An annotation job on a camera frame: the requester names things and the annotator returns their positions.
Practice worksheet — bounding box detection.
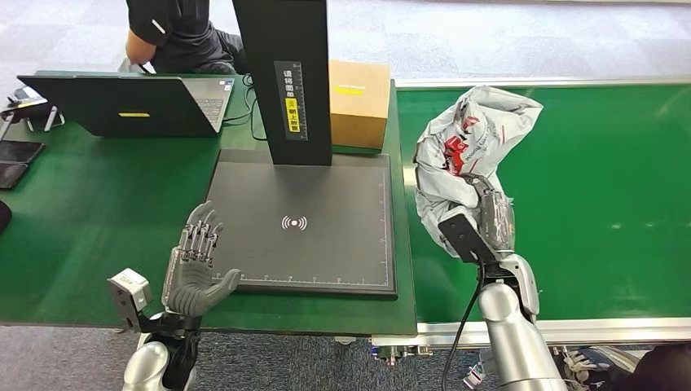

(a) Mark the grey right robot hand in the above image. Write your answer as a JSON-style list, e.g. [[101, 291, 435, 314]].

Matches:
[[469, 174, 517, 255]]

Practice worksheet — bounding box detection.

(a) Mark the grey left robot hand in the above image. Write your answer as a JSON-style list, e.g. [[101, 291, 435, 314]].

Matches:
[[161, 200, 242, 319]]

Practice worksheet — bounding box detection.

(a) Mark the white red printed mailer package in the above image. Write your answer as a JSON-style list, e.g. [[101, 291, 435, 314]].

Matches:
[[413, 84, 544, 259]]

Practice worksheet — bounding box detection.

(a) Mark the green conveyor belt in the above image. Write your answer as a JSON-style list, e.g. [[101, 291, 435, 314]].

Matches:
[[396, 83, 691, 323]]

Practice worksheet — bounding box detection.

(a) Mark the black inbound scanner machine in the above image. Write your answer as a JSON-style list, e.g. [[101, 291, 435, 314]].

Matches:
[[202, 0, 399, 300]]

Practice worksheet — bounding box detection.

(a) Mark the brown cardboard delivery box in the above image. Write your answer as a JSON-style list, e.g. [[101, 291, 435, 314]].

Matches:
[[328, 60, 392, 151]]

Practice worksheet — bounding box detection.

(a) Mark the black open laptop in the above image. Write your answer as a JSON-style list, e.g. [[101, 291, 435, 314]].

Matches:
[[17, 74, 235, 138]]

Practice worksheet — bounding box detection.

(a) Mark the black phone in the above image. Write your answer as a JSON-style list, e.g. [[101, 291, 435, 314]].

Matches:
[[0, 140, 44, 164], [0, 161, 29, 190]]

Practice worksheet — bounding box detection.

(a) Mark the white phone stand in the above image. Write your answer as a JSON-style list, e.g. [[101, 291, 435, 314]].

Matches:
[[24, 105, 66, 134]]

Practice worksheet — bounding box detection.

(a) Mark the person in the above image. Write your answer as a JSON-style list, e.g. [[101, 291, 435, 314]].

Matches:
[[552, 344, 691, 391]]

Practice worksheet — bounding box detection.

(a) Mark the small device with yellow mark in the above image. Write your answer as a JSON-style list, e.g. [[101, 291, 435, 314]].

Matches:
[[2, 86, 49, 112]]

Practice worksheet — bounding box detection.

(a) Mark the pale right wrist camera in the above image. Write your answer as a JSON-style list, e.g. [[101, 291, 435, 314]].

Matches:
[[437, 207, 500, 266]]

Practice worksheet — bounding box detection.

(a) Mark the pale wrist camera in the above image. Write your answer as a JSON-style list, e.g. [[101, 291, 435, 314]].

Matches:
[[437, 207, 500, 266], [107, 268, 153, 330]]

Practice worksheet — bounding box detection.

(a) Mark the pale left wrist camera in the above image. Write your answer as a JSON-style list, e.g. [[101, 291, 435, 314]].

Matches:
[[107, 268, 153, 330]]

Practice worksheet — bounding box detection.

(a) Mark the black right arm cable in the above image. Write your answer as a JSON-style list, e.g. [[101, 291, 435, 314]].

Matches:
[[441, 261, 487, 391]]

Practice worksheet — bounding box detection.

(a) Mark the aluminium conveyor frame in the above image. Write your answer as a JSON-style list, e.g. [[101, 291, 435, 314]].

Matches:
[[371, 75, 691, 348]]

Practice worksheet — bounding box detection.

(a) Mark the metal bracket under conveyor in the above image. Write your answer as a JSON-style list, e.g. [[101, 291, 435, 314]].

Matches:
[[372, 335, 434, 365]]

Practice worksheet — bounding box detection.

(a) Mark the black cable on desk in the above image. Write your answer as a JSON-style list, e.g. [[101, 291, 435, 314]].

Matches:
[[222, 72, 270, 143]]

